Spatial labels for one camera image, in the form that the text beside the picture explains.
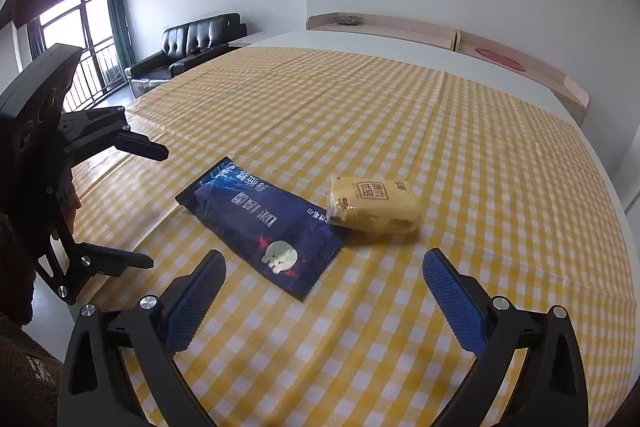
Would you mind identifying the white side table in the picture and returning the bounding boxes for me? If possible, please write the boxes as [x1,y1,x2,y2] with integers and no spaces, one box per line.
[227,32,281,50]

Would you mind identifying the black leather sofa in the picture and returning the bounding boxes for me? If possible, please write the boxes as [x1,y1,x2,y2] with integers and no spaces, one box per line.
[125,13,248,98]

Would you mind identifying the teal curtain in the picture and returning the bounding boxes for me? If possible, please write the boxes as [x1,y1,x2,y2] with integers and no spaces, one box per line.
[106,0,136,68]

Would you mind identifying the dark blue snack wrapper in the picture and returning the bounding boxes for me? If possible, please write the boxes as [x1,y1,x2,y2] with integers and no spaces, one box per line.
[175,157,352,303]

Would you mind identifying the pink low cabinet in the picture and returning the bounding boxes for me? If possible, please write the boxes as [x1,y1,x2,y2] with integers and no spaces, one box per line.
[306,12,460,52]
[455,31,591,125]

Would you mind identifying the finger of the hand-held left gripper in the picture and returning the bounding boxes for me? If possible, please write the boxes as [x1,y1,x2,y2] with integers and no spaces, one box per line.
[37,237,155,305]
[60,106,169,162]

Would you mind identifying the large window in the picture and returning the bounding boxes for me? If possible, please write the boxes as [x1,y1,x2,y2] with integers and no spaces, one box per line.
[27,0,126,112]

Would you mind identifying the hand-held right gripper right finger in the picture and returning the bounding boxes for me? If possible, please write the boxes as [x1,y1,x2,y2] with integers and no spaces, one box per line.
[422,248,590,427]

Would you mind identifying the person's left forearm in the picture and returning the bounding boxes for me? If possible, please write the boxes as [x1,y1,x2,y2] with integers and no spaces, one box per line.
[0,217,66,427]

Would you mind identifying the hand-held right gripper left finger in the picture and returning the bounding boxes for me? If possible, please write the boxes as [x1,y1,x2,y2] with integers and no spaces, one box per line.
[57,250,228,427]

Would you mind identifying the yellow checkered tablecloth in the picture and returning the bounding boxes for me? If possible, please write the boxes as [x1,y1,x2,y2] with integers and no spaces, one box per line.
[75,46,632,427]

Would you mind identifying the red round mat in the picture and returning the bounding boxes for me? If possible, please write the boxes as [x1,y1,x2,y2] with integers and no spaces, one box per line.
[472,47,528,72]

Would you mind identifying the yellow snack packet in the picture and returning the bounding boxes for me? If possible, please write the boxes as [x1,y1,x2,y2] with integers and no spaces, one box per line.
[326,176,424,234]

